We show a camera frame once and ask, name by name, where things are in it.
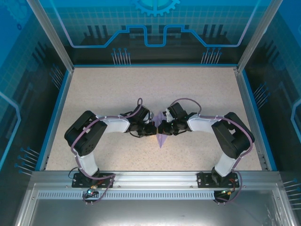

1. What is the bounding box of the purple paper sheet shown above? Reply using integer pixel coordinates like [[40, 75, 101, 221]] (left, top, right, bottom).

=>
[[151, 112, 169, 149]]

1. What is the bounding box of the aluminium mounting beam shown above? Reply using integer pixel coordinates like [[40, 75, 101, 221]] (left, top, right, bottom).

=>
[[32, 170, 280, 189]]

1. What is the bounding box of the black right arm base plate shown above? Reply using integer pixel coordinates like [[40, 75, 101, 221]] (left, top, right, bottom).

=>
[[197, 171, 244, 189]]

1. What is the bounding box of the aluminium table edge rail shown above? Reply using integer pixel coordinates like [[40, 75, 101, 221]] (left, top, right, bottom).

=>
[[72, 64, 238, 69]]

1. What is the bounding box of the slotted grey cable duct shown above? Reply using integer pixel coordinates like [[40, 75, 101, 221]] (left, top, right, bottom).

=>
[[37, 191, 216, 200]]

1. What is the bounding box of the blue edged aluminium side rail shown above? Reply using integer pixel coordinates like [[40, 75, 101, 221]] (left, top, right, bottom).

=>
[[34, 68, 75, 172], [234, 68, 278, 172]]

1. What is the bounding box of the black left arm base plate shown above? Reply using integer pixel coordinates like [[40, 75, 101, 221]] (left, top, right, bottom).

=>
[[72, 172, 116, 188]]

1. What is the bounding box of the aluminium frame post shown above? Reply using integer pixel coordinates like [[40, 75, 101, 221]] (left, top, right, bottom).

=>
[[25, 0, 76, 73], [236, 0, 285, 73]]

